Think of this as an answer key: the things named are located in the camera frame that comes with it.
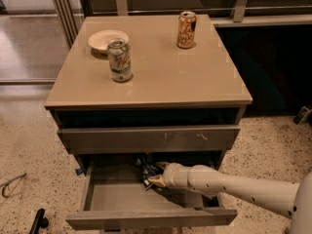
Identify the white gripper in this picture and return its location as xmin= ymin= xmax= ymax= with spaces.
xmin=148 ymin=162 xmax=190 ymax=188

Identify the blue chip bag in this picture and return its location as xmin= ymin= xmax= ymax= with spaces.
xmin=136 ymin=154 xmax=164 ymax=190

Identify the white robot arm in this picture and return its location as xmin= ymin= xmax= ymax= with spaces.
xmin=148 ymin=163 xmax=312 ymax=234

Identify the open middle drawer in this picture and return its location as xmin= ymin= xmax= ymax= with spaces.
xmin=66 ymin=154 xmax=237 ymax=231

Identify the grey drawer cabinet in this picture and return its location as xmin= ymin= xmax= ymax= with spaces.
xmin=44 ymin=14 xmax=254 ymax=234

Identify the blue tape piece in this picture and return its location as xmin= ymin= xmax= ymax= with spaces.
xmin=75 ymin=169 xmax=83 ymax=176

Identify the green white soda can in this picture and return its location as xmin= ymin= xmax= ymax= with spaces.
xmin=106 ymin=38 xmax=133 ymax=82

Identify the black object on floor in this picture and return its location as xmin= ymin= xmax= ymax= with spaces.
xmin=29 ymin=209 xmax=49 ymax=234

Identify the white bowl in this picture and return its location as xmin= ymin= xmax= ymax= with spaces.
xmin=88 ymin=30 xmax=129 ymax=54

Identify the orange soda can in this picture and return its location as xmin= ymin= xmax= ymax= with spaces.
xmin=176 ymin=11 xmax=197 ymax=49

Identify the grey cable on floor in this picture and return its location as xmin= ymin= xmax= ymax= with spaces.
xmin=0 ymin=172 xmax=27 ymax=199

